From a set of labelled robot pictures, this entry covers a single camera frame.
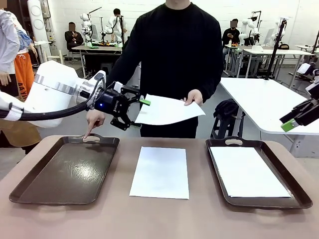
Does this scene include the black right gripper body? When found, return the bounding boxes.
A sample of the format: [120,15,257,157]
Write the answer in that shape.
[303,98,319,126]

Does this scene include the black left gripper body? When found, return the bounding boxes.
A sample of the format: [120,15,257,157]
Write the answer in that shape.
[96,89,130,117]

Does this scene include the white A4 paper sheet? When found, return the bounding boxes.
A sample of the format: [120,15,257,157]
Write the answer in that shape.
[209,146,292,198]
[134,94,206,126]

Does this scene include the person's right forearm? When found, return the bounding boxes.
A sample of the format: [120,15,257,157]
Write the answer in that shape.
[104,53,140,90]

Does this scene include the person's right hand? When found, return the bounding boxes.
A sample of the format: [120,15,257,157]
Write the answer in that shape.
[82,109,107,139]

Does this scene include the person's left hand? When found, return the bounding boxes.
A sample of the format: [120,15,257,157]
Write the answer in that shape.
[183,89,204,107]

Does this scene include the large white table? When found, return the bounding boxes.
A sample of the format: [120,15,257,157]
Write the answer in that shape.
[219,77,319,158]

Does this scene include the grey plastic stool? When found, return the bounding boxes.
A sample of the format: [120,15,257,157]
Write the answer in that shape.
[100,62,115,75]

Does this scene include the brown top lab table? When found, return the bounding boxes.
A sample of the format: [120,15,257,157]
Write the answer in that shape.
[72,44,123,79]

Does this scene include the dark brown plastic tray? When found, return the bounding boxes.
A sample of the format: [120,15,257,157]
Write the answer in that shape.
[8,133,120,206]
[205,136,314,209]

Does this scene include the black tripod pole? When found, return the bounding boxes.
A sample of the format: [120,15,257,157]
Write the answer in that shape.
[264,18,287,81]

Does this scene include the person in black sweater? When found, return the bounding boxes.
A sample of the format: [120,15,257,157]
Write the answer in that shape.
[106,0,224,139]

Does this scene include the white lab desk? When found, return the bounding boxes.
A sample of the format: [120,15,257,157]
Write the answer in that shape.
[243,48,315,79]

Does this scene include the black stool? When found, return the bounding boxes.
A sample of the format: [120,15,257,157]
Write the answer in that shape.
[211,113,244,139]

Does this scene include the black jacket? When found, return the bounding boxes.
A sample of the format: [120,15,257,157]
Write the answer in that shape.
[213,99,244,118]

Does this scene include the man in black jacket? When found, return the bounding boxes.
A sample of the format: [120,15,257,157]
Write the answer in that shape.
[64,21,84,50]

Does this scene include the white computer monitor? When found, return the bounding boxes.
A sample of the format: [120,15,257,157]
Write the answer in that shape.
[263,28,275,47]

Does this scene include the person in white shirt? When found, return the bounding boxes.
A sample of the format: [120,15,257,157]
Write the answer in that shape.
[112,8,127,43]

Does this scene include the figure in orange shorts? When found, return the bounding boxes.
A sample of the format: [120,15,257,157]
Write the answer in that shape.
[12,13,38,102]

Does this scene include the brown apron cloth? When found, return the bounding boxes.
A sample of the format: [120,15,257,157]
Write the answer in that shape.
[0,119,42,148]

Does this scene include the person in black hoodie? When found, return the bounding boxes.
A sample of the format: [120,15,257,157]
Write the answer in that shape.
[221,18,241,63]

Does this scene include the white standing air conditioner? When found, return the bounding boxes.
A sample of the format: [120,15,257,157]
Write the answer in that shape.
[26,0,50,43]

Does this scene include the figure in grey shirt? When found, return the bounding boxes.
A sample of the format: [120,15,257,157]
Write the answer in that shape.
[0,1,20,99]

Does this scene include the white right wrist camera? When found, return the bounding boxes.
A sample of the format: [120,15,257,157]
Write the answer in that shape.
[296,63,312,75]

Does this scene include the black overhead camera arm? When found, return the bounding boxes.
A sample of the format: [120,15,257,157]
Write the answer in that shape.
[250,10,262,23]

